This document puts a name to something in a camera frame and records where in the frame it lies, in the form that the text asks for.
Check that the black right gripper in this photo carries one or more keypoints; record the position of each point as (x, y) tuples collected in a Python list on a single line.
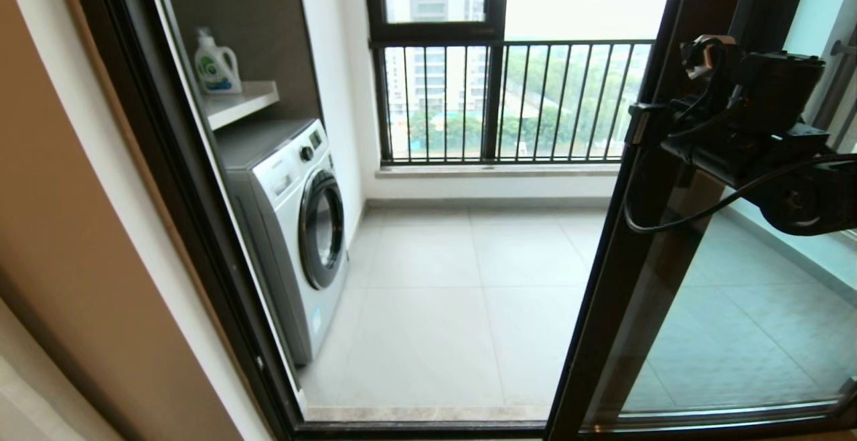
[(776, 93)]

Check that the dark-framed sliding glass door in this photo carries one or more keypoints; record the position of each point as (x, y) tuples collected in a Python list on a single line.
[(612, 280)]

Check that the dark framed sliding glass door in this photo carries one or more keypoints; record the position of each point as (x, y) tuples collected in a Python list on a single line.
[(127, 59)]

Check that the dark-framed fixed glass door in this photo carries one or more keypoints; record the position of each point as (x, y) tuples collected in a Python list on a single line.
[(770, 13)]

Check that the black side window railing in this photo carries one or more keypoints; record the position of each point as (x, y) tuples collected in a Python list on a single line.
[(845, 47)]

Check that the black balcony railing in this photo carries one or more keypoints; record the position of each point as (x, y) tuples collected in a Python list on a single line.
[(569, 43)]

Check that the stone window sill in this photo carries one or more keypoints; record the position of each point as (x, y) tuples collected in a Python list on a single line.
[(469, 172)]

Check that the dark washer control knob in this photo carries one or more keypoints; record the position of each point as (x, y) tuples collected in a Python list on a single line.
[(306, 154)]

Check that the round dark washer door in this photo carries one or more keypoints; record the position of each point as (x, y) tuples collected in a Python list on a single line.
[(323, 230)]

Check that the blue white label sticker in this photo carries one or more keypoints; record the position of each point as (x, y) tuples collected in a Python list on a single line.
[(316, 322)]

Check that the silver front-load washing machine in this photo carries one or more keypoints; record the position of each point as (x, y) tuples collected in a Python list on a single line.
[(281, 247)]

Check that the white detergent bottle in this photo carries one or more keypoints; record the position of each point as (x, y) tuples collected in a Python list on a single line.
[(216, 69)]

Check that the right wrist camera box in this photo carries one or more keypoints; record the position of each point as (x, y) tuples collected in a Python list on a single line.
[(699, 53)]

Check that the dark window frame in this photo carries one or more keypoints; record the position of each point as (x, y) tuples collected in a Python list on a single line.
[(494, 93)]

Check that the white wall shelf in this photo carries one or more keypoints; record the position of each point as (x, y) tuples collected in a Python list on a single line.
[(238, 103)]

